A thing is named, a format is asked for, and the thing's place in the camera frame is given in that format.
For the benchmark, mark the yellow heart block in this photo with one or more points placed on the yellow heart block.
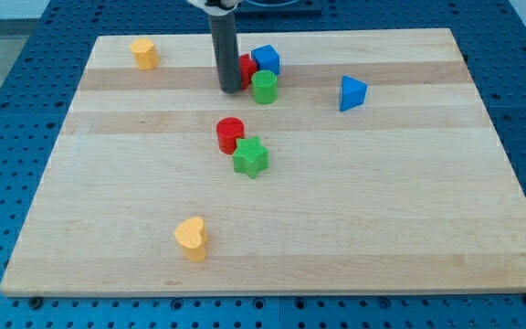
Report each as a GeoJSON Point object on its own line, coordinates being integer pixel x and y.
{"type": "Point", "coordinates": [191, 236]}

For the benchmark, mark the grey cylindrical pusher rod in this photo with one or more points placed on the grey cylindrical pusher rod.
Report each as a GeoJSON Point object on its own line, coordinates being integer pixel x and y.
{"type": "Point", "coordinates": [224, 38]}

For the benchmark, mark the red cylinder block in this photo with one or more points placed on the red cylinder block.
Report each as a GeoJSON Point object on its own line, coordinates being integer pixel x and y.
{"type": "Point", "coordinates": [228, 130]}

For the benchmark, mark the green cylinder block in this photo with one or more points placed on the green cylinder block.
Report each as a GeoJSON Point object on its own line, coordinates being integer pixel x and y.
{"type": "Point", "coordinates": [264, 87]}

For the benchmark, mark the blue cube block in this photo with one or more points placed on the blue cube block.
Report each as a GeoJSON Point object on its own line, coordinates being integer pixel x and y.
{"type": "Point", "coordinates": [267, 58]}

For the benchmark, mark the yellow hexagon block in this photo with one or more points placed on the yellow hexagon block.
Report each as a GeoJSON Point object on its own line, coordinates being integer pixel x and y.
{"type": "Point", "coordinates": [145, 53]}

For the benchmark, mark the wooden board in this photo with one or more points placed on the wooden board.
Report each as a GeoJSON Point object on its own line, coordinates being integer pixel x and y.
{"type": "Point", "coordinates": [409, 193]}

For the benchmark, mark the blue triangle block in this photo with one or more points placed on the blue triangle block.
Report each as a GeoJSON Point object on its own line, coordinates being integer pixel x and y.
{"type": "Point", "coordinates": [353, 93]}

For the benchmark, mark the red block behind rod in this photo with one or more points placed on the red block behind rod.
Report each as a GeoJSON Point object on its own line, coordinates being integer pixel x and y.
{"type": "Point", "coordinates": [248, 67]}

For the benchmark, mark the green star block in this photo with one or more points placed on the green star block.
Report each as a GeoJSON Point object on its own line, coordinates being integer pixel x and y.
{"type": "Point", "coordinates": [250, 157]}

